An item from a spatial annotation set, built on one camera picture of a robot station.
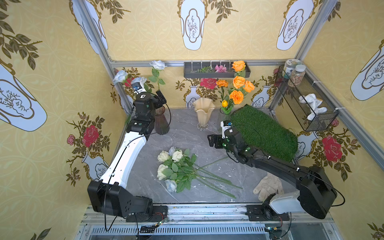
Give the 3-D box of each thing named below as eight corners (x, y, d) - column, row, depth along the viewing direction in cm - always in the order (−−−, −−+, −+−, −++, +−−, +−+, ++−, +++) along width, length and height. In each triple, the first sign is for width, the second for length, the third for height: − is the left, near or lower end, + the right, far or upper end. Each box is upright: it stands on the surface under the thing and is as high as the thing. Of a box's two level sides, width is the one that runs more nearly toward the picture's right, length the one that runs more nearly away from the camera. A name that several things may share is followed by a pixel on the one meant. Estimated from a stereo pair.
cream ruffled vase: (197, 133, 108) (197, 112, 91) (194, 120, 116) (194, 98, 99) (213, 132, 109) (216, 110, 92) (209, 118, 117) (211, 96, 100)
